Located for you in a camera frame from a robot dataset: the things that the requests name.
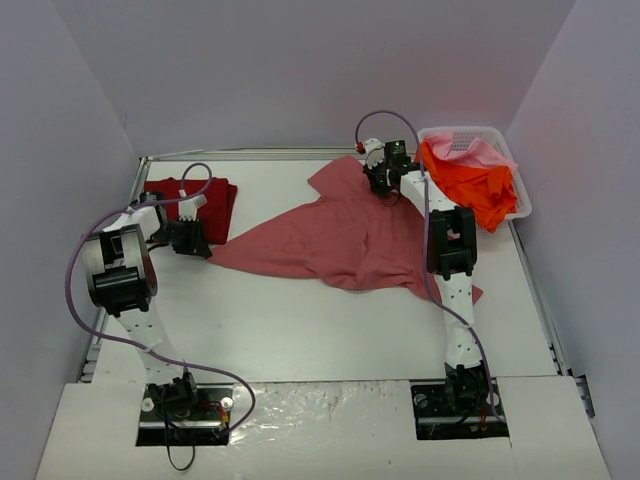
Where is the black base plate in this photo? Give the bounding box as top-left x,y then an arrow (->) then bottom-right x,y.
135,386 -> 234,447
410,381 -> 509,441

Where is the folded dark red t-shirt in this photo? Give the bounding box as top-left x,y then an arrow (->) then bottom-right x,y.
143,177 -> 238,245

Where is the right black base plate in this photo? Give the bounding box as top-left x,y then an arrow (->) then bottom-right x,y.
410,381 -> 509,441

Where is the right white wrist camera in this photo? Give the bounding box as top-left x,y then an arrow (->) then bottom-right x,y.
363,138 -> 384,169

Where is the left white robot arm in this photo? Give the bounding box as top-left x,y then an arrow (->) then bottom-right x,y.
82,189 -> 211,419

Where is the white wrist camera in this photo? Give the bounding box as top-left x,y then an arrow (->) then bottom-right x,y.
178,194 -> 207,221
363,138 -> 384,169

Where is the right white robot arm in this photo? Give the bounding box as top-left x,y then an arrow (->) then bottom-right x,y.
356,138 -> 490,420

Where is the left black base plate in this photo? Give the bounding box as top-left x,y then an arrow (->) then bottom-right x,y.
135,386 -> 234,447

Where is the salmon pink t-shirt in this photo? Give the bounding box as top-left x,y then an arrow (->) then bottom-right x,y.
206,154 -> 485,303

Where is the light pink t-shirt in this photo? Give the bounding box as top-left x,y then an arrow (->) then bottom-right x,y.
424,131 -> 518,174

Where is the orange t-shirt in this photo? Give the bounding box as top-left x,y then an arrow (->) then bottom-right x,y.
421,140 -> 517,233

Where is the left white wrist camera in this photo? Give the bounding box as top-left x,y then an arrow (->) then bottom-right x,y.
178,194 -> 207,221

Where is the white plastic basket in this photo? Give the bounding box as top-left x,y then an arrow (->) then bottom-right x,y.
415,126 -> 533,221

